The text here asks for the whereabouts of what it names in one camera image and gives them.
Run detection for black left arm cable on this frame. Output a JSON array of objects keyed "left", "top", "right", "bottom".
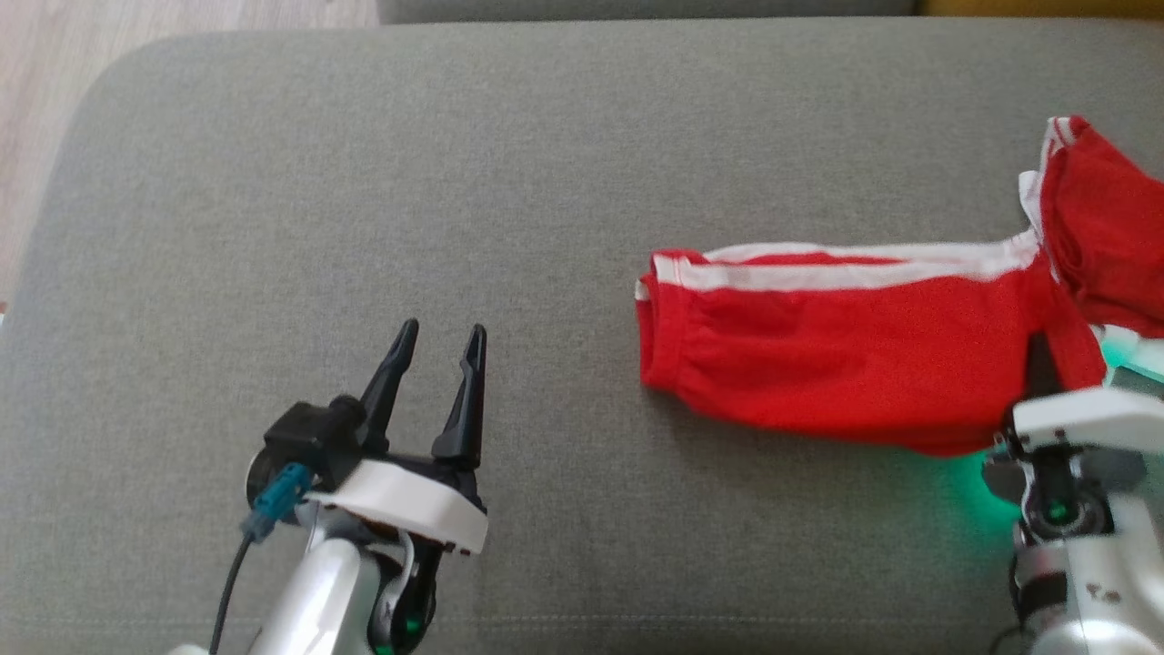
[{"left": 208, "top": 462, "right": 316, "bottom": 655}]

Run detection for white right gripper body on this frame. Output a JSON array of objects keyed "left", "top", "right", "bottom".
[{"left": 1004, "top": 386, "right": 1164, "bottom": 457}]

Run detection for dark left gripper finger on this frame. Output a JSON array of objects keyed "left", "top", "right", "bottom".
[
  {"left": 431, "top": 324, "right": 489, "bottom": 471},
  {"left": 360, "top": 318, "right": 421, "bottom": 457}
]

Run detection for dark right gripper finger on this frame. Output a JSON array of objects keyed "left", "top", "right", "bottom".
[{"left": 1026, "top": 331, "right": 1061, "bottom": 402}]

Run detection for red shorts with white stripe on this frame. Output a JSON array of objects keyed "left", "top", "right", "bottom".
[{"left": 635, "top": 240, "right": 1109, "bottom": 458}]

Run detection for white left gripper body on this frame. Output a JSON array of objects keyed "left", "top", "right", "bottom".
[{"left": 304, "top": 454, "right": 490, "bottom": 556}]

